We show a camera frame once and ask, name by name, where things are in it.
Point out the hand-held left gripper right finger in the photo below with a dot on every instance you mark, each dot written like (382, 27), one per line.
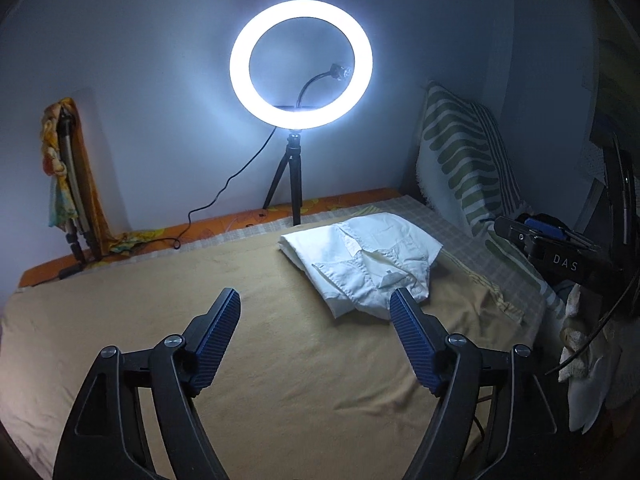
(412, 340)

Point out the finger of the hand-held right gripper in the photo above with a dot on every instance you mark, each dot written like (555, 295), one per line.
(510, 232)
(545, 227)

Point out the person's right hand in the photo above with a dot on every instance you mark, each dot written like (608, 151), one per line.
(590, 385)

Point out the black gooseneck phone holder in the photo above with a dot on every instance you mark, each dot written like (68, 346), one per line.
(310, 82)

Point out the folded silver tripod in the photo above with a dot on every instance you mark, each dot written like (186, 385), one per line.
(75, 240)

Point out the green striped pillow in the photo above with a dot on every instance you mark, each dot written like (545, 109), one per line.
(460, 160)

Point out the tan blanket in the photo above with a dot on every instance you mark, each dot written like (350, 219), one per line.
(150, 300)

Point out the colourful patterned scarf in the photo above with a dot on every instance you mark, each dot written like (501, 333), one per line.
(55, 200)

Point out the orange cloth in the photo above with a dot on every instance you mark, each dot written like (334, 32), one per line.
(92, 195)

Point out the white button shirt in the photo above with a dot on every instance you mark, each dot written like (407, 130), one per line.
(350, 260)

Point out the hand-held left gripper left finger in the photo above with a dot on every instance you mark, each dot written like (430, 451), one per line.
(220, 340)

